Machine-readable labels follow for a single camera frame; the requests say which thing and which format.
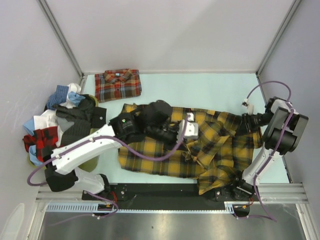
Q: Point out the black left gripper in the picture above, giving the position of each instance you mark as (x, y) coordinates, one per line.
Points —
(172, 144)

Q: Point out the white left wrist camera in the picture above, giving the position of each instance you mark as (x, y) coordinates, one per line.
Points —
(188, 128)

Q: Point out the aluminium right corner post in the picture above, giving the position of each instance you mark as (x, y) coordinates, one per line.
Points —
(280, 32)

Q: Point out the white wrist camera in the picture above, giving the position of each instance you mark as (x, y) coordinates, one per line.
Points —
(248, 106)
(188, 128)

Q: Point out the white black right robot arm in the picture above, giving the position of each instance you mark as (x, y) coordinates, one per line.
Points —
(284, 130)

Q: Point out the white slotted cable duct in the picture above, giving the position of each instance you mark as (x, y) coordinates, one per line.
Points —
(100, 208)

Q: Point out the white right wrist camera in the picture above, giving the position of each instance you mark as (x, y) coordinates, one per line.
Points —
(248, 106)

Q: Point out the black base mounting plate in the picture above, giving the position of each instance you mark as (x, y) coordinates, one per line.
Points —
(172, 197)

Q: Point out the aluminium corner post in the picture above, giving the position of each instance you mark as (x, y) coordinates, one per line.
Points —
(280, 32)
(48, 13)

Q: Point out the aluminium left corner post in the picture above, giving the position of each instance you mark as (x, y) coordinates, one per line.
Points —
(48, 13)

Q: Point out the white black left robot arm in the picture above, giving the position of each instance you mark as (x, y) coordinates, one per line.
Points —
(62, 169)

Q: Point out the aluminium frame front rail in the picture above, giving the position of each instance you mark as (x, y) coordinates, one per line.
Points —
(270, 193)

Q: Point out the yellow plaid long sleeve shirt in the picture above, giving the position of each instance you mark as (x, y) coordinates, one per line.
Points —
(215, 159)

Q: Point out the light blue shirt in bin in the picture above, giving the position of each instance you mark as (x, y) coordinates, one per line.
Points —
(47, 129)

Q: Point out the folded red plaid shirt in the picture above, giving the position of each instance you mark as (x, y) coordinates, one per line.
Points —
(118, 84)

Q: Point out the blue patterned shirt in bin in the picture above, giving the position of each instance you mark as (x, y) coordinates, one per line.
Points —
(58, 97)

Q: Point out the red black buffalo plaid shirt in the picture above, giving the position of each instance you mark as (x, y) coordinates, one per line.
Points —
(41, 138)

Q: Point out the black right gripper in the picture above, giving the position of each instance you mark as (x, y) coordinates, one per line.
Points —
(246, 126)

